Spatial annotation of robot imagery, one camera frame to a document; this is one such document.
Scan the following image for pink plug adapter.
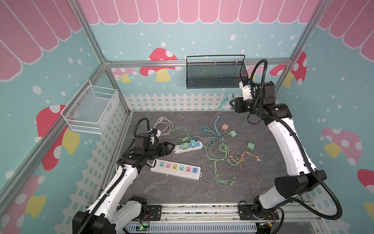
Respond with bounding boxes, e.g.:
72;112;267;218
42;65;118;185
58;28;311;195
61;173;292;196
221;124;229;131

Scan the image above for large white colourful power strip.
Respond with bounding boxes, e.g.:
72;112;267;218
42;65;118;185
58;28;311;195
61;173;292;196
151;160;202;181

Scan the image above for small white blue power strip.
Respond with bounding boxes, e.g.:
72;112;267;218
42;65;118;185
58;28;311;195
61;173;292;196
173;140;204;154

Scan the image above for white wire mesh basket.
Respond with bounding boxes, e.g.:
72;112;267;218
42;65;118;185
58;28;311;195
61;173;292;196
61;80;119;135

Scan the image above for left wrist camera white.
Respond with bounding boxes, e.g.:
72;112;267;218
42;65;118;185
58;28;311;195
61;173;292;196
148;128;161;138

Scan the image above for black wire mesh basket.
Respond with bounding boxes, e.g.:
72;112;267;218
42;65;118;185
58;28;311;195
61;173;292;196
186;55;248;89

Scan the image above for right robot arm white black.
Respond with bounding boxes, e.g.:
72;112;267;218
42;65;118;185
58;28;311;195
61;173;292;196
230;59;343;220

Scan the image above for grey slotted cable duct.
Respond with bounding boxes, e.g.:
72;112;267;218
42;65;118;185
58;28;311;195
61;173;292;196
126;222;258;234

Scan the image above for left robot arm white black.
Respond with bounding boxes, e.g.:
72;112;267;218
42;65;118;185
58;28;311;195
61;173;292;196
72;118;175;234

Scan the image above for green charging cables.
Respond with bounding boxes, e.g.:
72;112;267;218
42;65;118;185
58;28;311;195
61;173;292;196
169;92;262;185

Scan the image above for teal plug adapter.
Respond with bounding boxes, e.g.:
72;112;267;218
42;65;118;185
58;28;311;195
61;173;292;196
191;139;196;148

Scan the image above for green plug adapter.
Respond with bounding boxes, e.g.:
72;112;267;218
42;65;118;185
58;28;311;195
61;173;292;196
247;142;255;151
229;130;238;137
181;142;189;150

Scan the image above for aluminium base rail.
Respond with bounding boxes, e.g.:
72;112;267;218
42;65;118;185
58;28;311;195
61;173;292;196
78;201;325;224

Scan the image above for white coiled power cord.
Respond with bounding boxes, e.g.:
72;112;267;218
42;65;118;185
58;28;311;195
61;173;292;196
151;116;174;137

